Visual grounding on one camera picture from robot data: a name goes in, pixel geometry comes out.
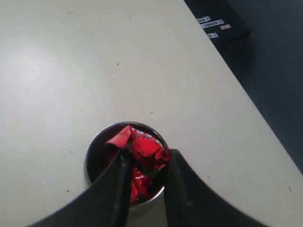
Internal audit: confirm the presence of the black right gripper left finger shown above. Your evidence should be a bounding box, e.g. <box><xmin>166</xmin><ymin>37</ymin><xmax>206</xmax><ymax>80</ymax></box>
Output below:
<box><xmin>32</xmin><ymin>151</ymin><xmax>132</xmax><ymax>227</ymax></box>

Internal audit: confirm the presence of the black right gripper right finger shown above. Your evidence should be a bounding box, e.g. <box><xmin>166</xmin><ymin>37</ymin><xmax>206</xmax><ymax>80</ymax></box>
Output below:
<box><xmin>164</xmin><ymin>149</ymin><xmax>263</xmax><ymax>227</ymax></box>

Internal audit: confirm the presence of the red candy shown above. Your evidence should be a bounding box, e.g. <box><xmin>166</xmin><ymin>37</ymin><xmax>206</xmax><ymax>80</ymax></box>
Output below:
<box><xmin>130</xmin><ymin>167</ymin><xmax>153</xmax><ymax>204</ymax></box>
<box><xmin>106</xmin><ymin>125</ymin><xmax>170</xmax><ymax>171</ymax></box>

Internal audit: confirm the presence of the stainless steel cup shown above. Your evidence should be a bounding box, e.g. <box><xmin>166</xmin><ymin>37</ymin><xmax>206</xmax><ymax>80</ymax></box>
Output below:
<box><xmin>85</xmin><ymin>122</ymin><xmax>168</xmax><ymax>208</ymax></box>

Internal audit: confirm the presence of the black box with labels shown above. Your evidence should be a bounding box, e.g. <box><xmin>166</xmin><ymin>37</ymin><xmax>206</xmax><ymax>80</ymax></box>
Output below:
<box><xmin>185</xmin><ymin>0</ymin><xmax>250</xmax><ymax>48</ymax></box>

